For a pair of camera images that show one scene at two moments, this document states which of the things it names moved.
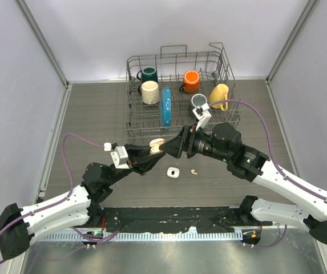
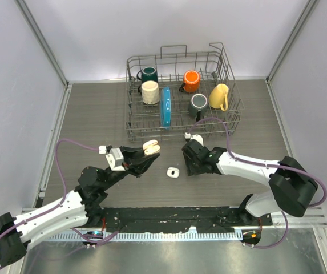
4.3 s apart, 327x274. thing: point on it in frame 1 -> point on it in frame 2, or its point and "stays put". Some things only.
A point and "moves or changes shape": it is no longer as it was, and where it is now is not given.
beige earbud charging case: (154, 144) moves or changes shape
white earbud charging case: (173, 172) stays put
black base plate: (135, 219) stays put
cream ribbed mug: (150, 92) stays put
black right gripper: (174, 147) -> (191, 170)
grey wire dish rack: (165, 93) stays put
